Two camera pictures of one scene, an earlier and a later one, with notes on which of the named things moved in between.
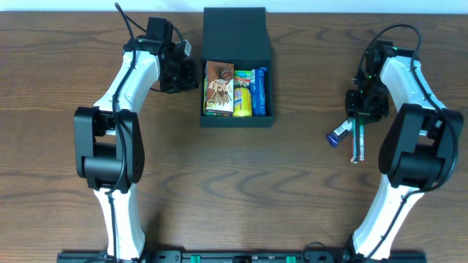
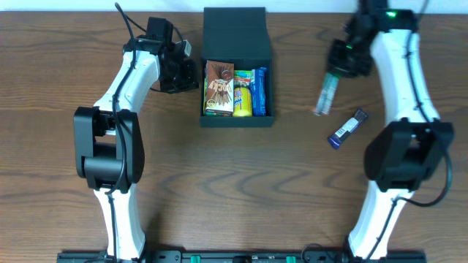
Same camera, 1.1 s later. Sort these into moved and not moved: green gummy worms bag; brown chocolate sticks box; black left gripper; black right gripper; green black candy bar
Moved: green black candy bar; black right gripper
Not moved: black left gripper; green gummy worms bag; brown chocolate sticks box
